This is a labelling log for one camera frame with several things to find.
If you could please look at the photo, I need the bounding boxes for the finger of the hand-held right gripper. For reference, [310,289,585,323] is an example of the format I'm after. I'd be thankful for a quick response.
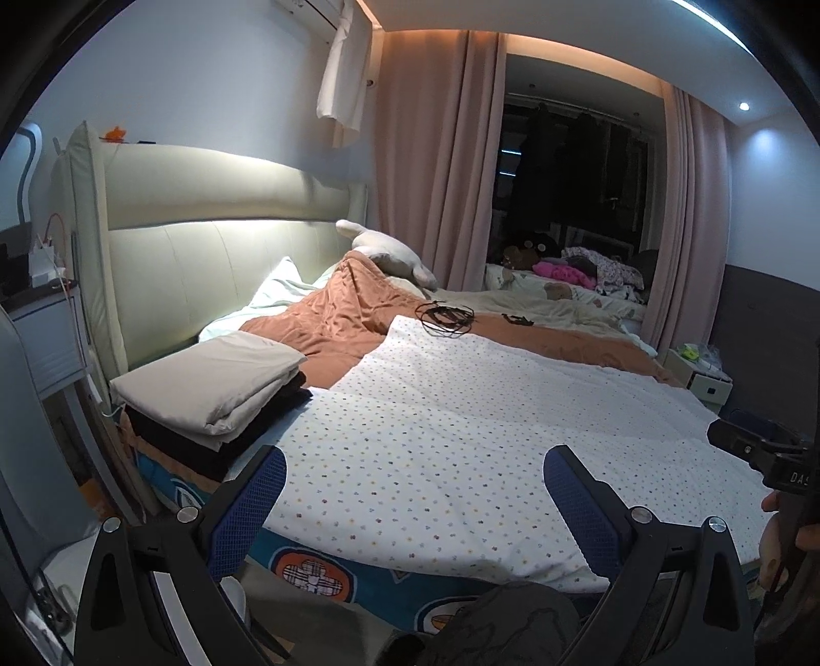
[708,418,802,463]

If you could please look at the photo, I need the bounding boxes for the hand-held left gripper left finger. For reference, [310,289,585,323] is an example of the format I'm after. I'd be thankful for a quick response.
[75,445,289,666]

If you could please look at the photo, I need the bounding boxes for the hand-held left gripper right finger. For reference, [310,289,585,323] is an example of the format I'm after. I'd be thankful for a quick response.
[543,445,760,666]

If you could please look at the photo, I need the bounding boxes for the pale grey zip jacket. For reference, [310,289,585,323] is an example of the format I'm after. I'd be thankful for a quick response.
[109,331,309,452]

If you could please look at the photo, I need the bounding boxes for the black folded clothes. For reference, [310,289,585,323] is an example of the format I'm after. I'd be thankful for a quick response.
[121,374,315,483]

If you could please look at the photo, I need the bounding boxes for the printed clothes pile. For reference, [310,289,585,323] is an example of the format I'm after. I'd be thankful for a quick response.
[560,246,645,289]

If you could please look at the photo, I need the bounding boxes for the person's right hand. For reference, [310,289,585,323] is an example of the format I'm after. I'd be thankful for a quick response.
[760,492,798,590]

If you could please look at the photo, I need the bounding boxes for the white drawer nightstand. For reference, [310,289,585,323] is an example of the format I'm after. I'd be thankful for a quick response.
[663,346,732,416]

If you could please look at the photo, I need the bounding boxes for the white dotted blanket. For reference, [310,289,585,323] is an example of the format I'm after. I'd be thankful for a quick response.
[259,314,779,593]

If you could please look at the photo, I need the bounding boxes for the blue cartoon bedsheet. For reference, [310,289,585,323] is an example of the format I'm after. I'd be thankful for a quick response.
[134,442,616,641]

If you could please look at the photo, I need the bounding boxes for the dark grey bag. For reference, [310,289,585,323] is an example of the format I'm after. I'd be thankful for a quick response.
[384,581,581,666]

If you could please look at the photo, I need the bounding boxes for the pale green printed quilt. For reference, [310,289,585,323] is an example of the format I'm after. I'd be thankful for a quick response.
[384,262,648,340]

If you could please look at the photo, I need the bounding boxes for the brown quilt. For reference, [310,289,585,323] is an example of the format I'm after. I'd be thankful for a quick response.
[118,249,683,488]

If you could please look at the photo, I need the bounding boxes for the pink curtain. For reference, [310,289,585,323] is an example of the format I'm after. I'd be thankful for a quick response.
[641,86,732,360]
[375,29,508,296]

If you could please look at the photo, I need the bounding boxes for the pink plush toy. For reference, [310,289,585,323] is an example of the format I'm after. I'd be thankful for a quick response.
[533,259,597,287]

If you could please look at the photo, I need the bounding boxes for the cream padded headboard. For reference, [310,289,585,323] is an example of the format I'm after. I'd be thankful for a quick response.
[54,120,373,411]

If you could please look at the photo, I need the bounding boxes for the brown teddy bear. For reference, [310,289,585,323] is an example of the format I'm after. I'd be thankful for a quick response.
[501,234,558,271]

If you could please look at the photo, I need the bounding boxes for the grey bedside table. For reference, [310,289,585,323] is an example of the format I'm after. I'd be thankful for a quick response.
[0,282,87,401]

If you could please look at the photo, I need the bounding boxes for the grey plush toy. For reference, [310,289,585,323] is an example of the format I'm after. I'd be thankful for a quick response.
[335,219,440,289]

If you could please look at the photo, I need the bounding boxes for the dark window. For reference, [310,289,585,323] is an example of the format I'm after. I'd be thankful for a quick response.
[490,54,667,270]

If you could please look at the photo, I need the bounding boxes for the white charger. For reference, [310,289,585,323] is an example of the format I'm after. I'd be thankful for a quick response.
[29,246,65,289]

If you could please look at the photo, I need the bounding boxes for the black box device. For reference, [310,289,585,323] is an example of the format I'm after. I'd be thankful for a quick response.
[0,224,32,294]

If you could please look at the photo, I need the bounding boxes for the ceiling light strip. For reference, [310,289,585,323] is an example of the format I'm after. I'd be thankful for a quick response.
[669,0,773,39]

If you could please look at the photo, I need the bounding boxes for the white hanging cloth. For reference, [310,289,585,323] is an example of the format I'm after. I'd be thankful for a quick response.
[316,0,378,150]

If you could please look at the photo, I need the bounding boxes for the white air conditioner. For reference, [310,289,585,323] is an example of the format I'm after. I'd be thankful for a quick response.
[278,0,340,28]

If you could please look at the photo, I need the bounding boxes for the thin coiled black cable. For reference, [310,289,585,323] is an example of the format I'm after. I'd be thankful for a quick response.
[415,300,476,338]

